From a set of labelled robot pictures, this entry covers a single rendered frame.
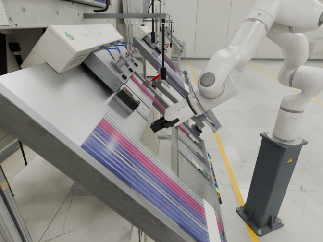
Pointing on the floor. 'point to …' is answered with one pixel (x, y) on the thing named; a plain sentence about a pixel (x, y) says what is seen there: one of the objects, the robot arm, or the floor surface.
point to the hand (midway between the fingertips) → (156, 125)
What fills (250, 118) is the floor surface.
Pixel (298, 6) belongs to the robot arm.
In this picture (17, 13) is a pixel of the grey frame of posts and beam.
